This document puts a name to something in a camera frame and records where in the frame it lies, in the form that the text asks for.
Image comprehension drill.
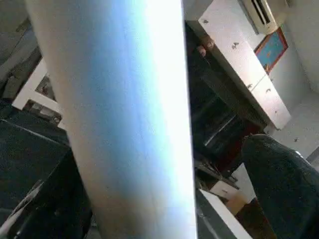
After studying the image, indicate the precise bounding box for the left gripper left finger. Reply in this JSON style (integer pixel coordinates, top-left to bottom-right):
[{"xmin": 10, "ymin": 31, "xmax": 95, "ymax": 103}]
[{"xmin": 0, "ymin": 152, "xmax": 94, "ymax": 239}]

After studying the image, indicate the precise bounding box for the black work mat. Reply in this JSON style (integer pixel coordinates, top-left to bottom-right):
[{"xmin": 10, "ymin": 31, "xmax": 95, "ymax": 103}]
[{"xmin": 0, "ymin": 97, "xmax": 73, "ymax": 235}]

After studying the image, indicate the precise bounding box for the white plastic table leg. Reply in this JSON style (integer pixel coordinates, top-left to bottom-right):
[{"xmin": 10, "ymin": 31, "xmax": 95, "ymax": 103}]
[{"xmin": 24, "ymin": 0, "xmax": 198, "ymax": 239}]

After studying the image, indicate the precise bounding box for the white air conditioner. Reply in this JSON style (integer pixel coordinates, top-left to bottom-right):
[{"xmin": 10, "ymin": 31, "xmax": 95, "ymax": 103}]
[{"xmin": 238, "ymin": 0, "xmax": 291, "ymax": 35}]

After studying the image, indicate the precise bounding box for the white cabinet with knobs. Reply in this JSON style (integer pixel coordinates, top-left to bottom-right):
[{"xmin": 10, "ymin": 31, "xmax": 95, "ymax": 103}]
[{"xmin": 185, "ymin": 0, "xmax": 293, "ymax": 131}]

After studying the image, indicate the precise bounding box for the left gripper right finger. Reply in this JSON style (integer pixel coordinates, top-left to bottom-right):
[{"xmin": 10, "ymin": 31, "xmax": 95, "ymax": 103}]
[{"xmin": 243, "ymin": 134, "xmax": 319, "ymax": 239}]

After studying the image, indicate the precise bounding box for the white drawer cabinet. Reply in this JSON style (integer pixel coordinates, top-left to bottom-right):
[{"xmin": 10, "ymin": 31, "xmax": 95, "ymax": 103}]
[{"xmin": 11, "ymin": 57, "xmax": 68, "ymax": 131}]

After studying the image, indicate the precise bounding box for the blue framed picture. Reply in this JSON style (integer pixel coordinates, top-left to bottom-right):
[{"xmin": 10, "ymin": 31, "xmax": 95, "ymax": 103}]
[{"xmin": 254, "ymin": 27, "xmax": 290, "ymax": 73}]

